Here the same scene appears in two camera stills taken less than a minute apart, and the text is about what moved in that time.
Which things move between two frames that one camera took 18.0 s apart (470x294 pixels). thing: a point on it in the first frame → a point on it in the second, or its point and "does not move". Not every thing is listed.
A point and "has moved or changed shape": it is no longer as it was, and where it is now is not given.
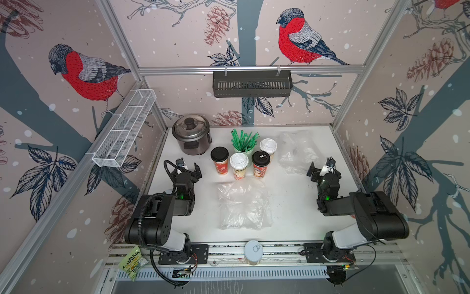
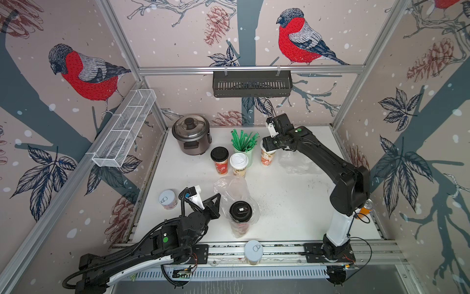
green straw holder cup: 244,143 does not move
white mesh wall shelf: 123,129 does not move
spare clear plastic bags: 297,150 does not move
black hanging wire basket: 252,85 does not move
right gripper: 317,174 → 268,144
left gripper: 197,173 → 213,211
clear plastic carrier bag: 245,204 has moved or changed shape
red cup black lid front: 260,159 → 240,212
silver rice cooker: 192,134 does not move
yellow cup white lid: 238,162 does not move
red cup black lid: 220,155 does not move
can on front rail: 254,252 does not move
